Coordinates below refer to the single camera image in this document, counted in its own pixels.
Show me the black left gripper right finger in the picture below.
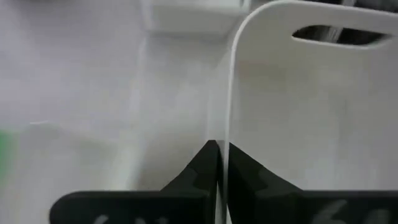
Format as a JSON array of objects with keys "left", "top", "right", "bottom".
[{"left": 226, "top": 142, "right": 398, "bottom": 224}]

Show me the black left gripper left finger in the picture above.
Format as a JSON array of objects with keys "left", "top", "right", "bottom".
[{"left": 49, "top": 139, "right": 223, "bottom": 224}]

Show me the white plastic storage bin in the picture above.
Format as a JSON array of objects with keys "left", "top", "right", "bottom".
[
  {"left": 141, "top": 0, "right": 251, "bottom": 38},
  {"left": 206, "top": 0, "right": 398, "bottom": 224}
]

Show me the green slotted plastic basket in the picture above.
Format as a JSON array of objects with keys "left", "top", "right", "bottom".
[{"left": 0, "top": 129, "right": 15, "bottom": 184}]

